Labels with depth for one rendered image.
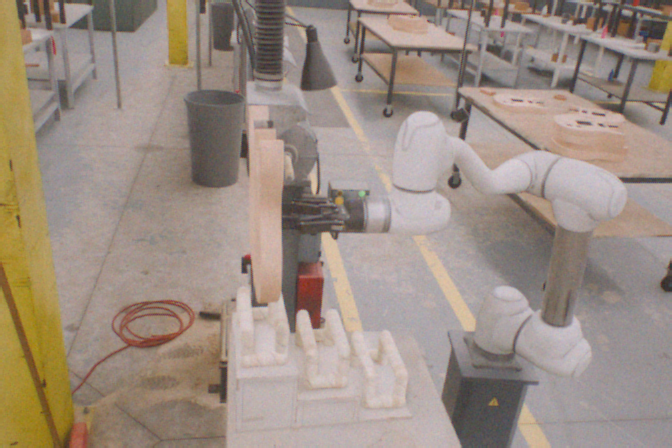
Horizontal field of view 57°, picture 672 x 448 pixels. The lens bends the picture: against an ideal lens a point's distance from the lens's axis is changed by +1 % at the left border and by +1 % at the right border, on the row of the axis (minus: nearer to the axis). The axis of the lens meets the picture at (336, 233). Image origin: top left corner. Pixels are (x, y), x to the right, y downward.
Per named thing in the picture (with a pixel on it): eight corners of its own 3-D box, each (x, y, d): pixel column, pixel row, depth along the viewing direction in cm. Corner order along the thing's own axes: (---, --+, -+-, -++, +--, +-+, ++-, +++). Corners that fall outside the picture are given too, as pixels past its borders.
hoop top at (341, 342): (324, 316, 167) (325, 306, 166) (336, 315, 168) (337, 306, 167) (339, 363, 150) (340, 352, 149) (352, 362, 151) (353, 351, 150)
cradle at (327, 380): (303, 383, 154) (303, 373, 152) (347, 379, 156) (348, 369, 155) (305, 392, 151) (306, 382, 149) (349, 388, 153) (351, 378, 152)
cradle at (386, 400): (361, 403, 161) (362, 393, 159) (402, 399, 163) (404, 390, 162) (364, 412, 158) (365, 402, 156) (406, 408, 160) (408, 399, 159)
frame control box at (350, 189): (308, 220, 275) (312, 167, 264) (354, 221, 279) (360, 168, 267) (314, 246, 254) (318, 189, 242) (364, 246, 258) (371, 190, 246)
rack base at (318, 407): (281, 359, 176) (282, 333, 172) (336, 355, 180) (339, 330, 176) (295, 429, 152) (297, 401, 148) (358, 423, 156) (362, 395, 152)
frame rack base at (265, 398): (229, 362, 173) (230, 312, 165) (282, 359, 176) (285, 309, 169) (235, 434, 149) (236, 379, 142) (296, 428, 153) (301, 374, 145)
